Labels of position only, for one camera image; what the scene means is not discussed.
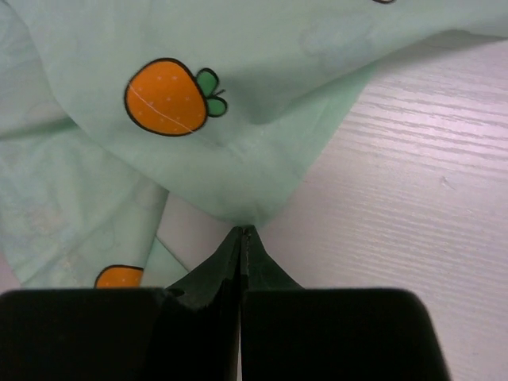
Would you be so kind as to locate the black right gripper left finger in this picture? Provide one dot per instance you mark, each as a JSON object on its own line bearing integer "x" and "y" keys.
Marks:
{"x": 186, "y": 331}

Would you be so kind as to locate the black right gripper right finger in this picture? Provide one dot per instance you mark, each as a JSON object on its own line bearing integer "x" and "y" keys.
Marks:
{"x": 292, "y": 333}

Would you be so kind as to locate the green cartoon print cloth placemat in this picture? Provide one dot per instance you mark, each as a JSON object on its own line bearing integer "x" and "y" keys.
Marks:
{"x": 109, "y": 106}

